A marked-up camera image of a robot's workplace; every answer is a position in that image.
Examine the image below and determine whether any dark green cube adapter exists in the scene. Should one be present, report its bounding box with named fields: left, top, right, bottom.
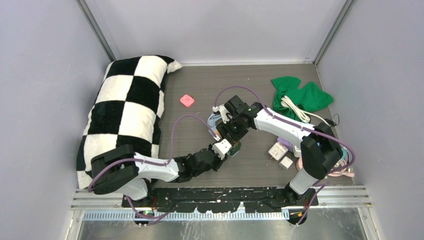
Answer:
left=228, top=141, right=242, bottom=157

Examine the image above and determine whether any white tiger cube socket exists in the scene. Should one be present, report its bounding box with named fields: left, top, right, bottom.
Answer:
left=268, top=142, right=289, bottom=161

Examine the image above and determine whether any pink small plug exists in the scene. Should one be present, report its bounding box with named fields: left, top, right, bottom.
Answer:
left=179, top=94, right=195, bottom=108

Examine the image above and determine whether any white charger plug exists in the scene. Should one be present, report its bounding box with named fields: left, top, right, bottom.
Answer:
left=278, top=156, right=293, bottom=170

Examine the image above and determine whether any white power strip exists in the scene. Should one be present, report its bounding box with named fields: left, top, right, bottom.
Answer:
left=292, top=145, right=302, bottom=158

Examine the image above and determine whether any light blue power strip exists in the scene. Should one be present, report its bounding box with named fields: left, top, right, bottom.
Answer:
left=207, top=114, right=221, bottom=136

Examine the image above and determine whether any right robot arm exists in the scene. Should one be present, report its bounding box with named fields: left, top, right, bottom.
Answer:
left=212, top=95, right=343, bottom=205

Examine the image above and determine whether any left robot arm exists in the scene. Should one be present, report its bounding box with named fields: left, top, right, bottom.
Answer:
left=87, top=144, right=229, bottom=207

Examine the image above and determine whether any pink round socket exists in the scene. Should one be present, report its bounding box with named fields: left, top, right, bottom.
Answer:
left=296, top=157, right=303, bottom=172

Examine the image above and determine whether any purple power strip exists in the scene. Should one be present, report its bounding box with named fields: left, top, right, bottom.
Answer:
left=277, top=137, right=294, bottom=153

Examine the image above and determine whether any green cloth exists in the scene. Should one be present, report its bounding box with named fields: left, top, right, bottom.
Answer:
left=271, top=76, right=334, bottom=122

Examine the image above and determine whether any black white checkered pillow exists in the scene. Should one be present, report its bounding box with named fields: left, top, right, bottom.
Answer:
left=76, top=55, right=182, bottom=189

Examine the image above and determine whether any white coiled power cable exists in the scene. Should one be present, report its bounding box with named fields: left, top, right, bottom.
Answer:
left=280, top=95, right=332, bottom=125

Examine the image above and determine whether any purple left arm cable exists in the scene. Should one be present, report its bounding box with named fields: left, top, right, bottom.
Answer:
left=87, top=114, right=220, bottom=226

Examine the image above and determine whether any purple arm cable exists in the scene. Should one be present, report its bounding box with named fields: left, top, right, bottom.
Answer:
left=87, top=114, right=220, bottom=226
left=213, top=85, right=357, bottom=226

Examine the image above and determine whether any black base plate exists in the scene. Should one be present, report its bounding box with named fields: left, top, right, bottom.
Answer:
left=132, top=186, right=319, bottom=214

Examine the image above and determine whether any black thin cable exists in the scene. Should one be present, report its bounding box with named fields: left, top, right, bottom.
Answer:
left=326, top=113, right=341, bottom=127

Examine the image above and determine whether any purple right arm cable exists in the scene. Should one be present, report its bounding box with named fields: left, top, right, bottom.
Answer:
left=213, top=85, right=357, bottom=226

